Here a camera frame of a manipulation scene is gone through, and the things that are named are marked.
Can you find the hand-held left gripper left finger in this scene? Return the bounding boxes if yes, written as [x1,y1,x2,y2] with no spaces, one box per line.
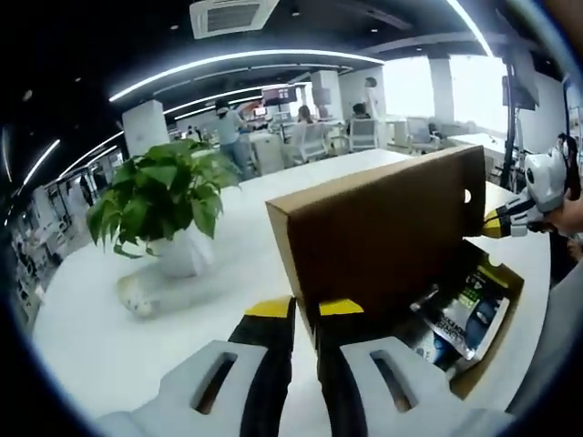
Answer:
[157,294,298,437]

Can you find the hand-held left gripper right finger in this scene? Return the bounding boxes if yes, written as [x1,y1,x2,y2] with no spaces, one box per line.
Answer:
[313,298,461,437]

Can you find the brown cardboard shoe box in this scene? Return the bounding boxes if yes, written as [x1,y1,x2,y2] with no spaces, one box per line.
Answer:
[265,144,525,401]

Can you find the person's right hand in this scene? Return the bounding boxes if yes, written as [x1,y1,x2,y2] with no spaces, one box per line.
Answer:
[541,199,583,238]

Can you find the grey mesh office chair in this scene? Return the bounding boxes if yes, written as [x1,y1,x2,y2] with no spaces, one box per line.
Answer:
[512,259,583,413]

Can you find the small white patterned cup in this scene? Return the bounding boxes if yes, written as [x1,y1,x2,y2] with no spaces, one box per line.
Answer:
[116,271,161,316]

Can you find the green plant in white pot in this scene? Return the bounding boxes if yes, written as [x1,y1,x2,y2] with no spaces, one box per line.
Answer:
[86,138,227,279]

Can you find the white office chair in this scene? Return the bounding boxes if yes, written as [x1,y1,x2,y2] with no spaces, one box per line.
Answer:
[297,123,330,161]

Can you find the hanging display screen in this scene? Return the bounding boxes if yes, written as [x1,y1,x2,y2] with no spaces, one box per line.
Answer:
[261,86,298,108]

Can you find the white square pillar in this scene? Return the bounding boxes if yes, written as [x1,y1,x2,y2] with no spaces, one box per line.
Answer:
[121,98,171,158]

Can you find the long ceiling light strip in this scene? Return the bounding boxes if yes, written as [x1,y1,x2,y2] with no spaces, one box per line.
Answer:
[107,49,386,103]

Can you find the ceiling air conditioner unit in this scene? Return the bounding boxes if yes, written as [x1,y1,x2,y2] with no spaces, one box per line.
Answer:
[189,0,280,40]

